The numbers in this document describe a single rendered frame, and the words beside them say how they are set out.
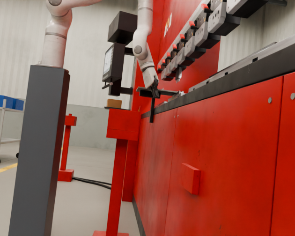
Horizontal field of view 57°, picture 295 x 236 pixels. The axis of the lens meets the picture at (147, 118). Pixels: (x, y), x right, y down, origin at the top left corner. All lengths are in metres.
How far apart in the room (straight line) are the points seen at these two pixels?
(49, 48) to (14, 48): 8.01
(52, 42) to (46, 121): 0.44
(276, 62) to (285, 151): 0.15
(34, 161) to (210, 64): 2.04
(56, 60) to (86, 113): 7.23
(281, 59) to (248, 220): 0.29
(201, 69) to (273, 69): 2.41
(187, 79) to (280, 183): 2.44
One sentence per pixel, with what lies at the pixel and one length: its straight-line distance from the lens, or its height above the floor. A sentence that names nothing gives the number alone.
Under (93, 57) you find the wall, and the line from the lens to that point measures 9.04.
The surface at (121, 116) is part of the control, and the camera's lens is 1.39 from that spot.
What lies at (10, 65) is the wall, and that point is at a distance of 9.55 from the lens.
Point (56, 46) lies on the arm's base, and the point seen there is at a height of 1.13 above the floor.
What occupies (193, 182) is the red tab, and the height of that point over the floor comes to 0.58.
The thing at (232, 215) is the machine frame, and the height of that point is 0.56.
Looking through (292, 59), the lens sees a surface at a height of 0.85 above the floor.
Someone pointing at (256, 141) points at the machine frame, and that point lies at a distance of 0.53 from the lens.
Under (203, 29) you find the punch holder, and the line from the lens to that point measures 1.36.
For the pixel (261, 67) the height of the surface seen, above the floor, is 0.86.
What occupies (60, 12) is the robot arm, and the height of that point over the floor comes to 1.31.
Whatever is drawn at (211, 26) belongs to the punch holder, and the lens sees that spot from 1.25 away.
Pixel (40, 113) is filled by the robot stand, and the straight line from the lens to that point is 1.55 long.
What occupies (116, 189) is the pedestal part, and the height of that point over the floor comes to 0.39.
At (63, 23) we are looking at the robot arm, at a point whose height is 1.29.
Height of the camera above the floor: 0.71
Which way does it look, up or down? 3 degrees up
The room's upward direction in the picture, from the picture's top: 6 degrees clockwise
